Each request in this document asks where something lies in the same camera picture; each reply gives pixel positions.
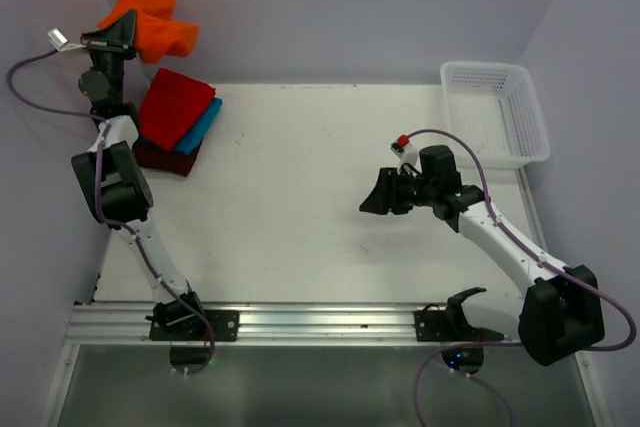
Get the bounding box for folded red t shirt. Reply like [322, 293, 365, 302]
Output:
[138, 68, 216, 152]

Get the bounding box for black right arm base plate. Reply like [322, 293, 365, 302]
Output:
[413, 287, 515, 343]

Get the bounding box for orange t shirt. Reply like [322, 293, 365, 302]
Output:
[97, 0, 199, 64]

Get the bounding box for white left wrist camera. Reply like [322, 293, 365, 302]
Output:
[47, 28, 86, 54]

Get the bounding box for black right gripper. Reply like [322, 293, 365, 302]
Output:
[359, 167, 437, 216]

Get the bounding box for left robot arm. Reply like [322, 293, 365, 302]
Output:
[71, 10, 212, 341]

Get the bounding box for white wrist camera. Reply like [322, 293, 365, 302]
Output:
[390, 135, 419, 168]
[47, 28, 86, 54]

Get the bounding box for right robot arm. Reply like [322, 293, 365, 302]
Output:
[359, 139, 605, 366]

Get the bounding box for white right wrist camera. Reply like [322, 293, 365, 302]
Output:
[390, 135, 419, 168]

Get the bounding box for folded maroon t shirt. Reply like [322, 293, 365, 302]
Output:
[132, 141, 200, 177]

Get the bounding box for folded blue t shirt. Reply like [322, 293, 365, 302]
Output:
[139, 97, 223, 156]

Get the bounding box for white perforated plastic basket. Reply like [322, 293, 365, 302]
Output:
[440, 61, 551, 169]

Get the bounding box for aluminium mounting rail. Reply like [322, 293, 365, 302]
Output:
[63, 300, 586, 347]

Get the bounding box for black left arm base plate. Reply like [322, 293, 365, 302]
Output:
[148, 309, 241, 343]

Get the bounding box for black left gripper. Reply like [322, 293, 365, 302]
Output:
[79, 12, 136, 103]

